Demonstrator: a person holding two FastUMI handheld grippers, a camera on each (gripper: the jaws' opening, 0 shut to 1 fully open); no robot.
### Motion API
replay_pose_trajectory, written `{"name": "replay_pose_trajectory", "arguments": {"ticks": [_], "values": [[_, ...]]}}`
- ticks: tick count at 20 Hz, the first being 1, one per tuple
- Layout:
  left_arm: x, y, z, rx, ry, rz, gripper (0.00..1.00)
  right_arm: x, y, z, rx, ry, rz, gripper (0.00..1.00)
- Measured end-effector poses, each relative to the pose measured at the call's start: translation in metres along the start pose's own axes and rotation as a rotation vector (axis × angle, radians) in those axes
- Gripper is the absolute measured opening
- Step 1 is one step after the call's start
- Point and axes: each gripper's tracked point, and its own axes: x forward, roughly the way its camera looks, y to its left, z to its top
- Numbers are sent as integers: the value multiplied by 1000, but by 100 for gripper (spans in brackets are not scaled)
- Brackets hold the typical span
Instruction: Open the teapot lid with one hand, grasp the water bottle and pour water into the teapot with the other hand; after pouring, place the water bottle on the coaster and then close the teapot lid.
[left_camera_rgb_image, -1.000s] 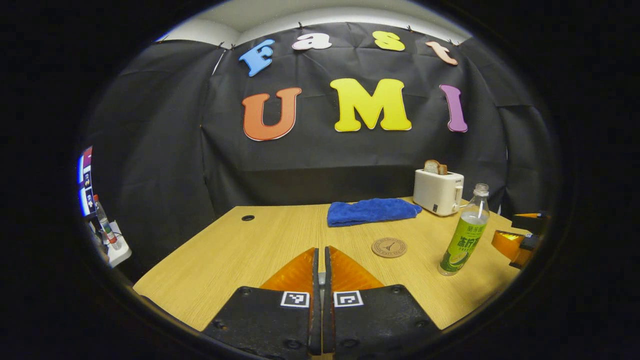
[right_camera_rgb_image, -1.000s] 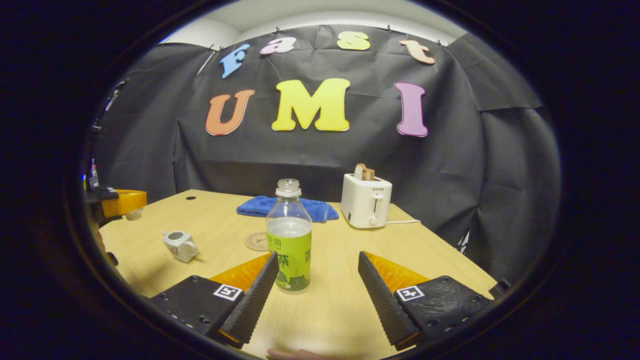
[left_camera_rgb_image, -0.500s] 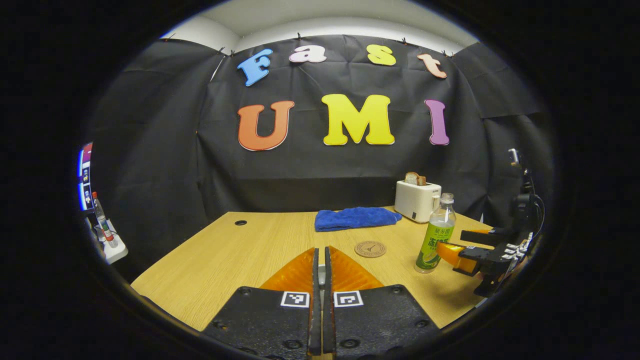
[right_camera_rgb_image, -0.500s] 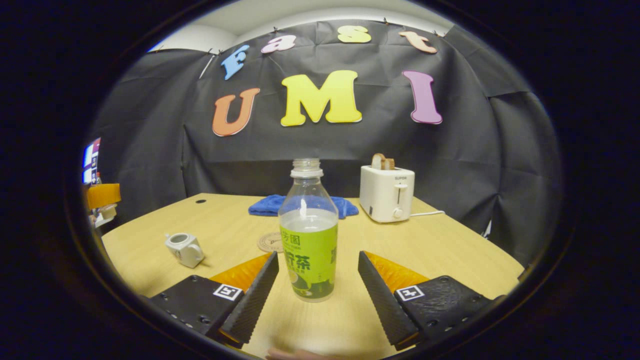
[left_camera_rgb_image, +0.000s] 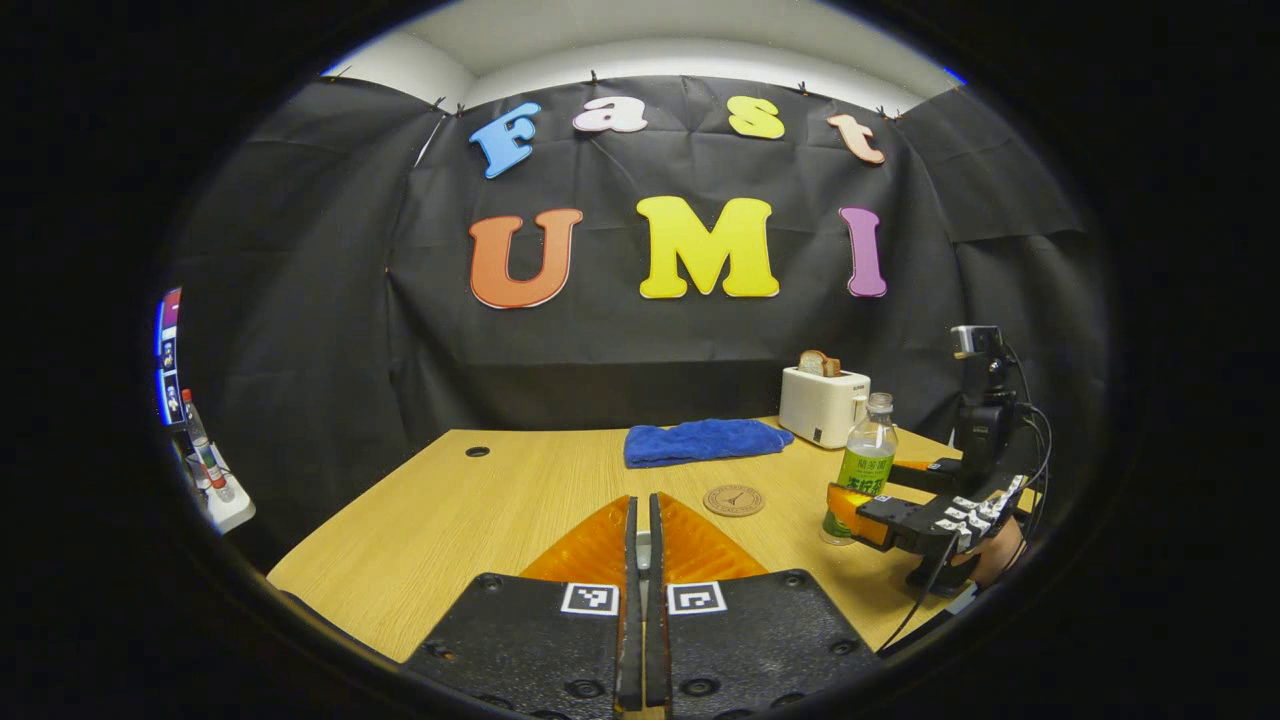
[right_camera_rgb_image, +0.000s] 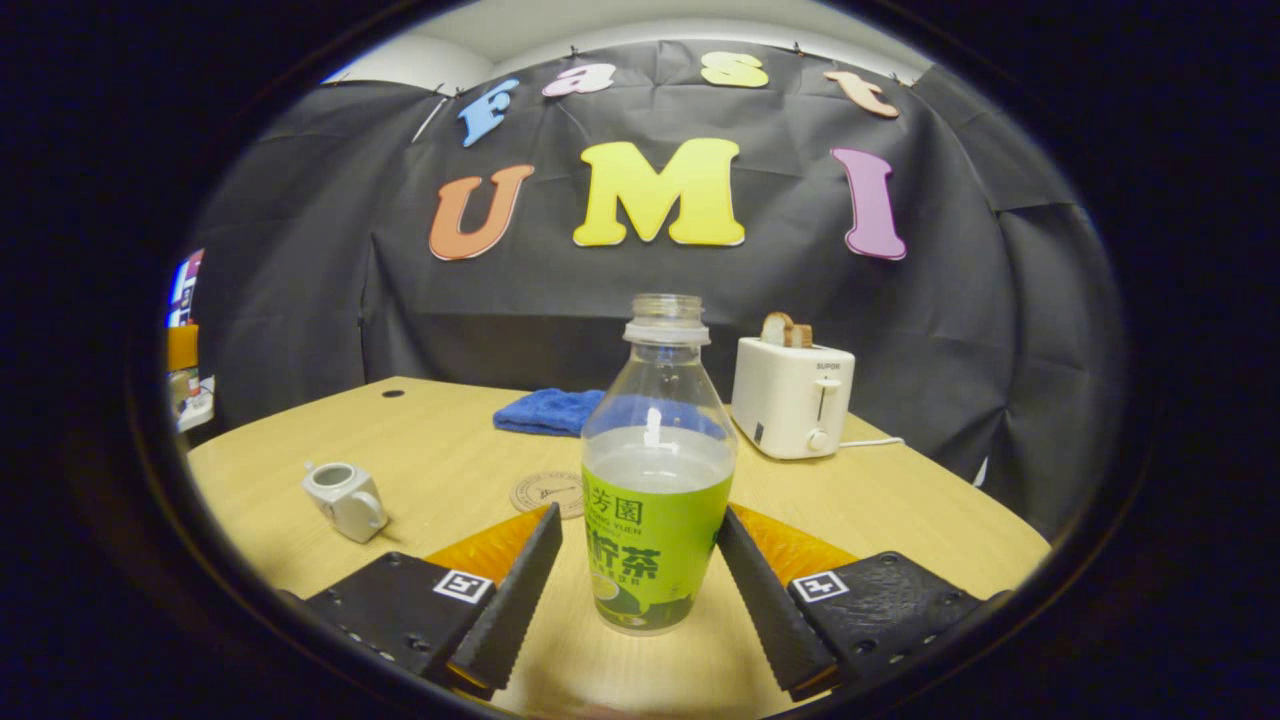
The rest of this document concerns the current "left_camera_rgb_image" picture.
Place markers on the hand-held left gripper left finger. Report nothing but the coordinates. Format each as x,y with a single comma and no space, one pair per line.
530,640

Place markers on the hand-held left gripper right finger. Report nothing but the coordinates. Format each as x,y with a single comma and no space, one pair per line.
760,640

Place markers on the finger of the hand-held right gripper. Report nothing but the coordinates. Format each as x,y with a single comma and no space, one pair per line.
930,473
900,522

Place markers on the green label water bottle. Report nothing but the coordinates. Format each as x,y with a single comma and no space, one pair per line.
868,465

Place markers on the round brown coaster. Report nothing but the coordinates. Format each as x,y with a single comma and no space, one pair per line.
734,500

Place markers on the red cap plastic bottle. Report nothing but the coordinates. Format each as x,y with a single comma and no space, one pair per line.
205,450

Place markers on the white toaster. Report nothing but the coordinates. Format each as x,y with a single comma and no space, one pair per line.
820,410

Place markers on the bread slice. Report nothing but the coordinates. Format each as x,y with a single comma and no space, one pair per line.
818,363

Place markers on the blue towel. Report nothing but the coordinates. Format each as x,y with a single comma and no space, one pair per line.
705,442

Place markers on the white side table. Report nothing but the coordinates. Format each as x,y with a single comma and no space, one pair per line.
232,512

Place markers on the black backdrop cloth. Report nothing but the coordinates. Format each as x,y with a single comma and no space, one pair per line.
330,300

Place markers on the computer monitor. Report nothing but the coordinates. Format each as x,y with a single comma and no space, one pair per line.
168,355

